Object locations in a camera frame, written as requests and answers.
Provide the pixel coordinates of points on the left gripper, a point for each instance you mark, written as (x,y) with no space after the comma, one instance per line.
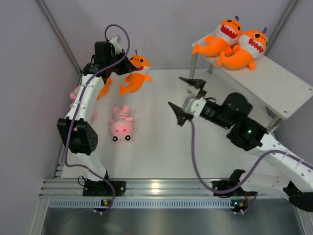
(127,67)

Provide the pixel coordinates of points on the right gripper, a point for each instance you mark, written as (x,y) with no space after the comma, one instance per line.
(197,83)

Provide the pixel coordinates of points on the orange shark plush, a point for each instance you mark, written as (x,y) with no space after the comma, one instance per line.
(251,45)
(105,88)
(225,37)
(136,78)

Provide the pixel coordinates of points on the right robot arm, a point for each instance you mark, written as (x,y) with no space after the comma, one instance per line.
(277,171)

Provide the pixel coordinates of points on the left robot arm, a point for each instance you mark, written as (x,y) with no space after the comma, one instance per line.
(75,130)

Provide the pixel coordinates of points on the white two-tier shelf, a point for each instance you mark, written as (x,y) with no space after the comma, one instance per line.
(274,92)

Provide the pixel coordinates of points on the pink striped plush centre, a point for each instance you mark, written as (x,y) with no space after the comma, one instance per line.
(121,125)

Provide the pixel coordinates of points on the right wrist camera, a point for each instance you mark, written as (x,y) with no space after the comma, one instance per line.
(193,105)

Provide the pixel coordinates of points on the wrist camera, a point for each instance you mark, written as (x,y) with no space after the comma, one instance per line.
(193,105)
(115,41)

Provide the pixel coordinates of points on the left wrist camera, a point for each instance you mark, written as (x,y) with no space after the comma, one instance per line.
(115,41)

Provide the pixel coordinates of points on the pink striped plush near wall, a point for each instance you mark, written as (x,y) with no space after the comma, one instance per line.
(73,96)

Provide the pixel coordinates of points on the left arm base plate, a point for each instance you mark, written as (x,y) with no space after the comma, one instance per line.
(100,188)

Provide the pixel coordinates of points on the aluminium rail frame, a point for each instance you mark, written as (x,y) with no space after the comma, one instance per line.
(171,187)

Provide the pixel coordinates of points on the white slotted cable duct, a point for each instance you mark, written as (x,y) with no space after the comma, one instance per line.
(121,203)

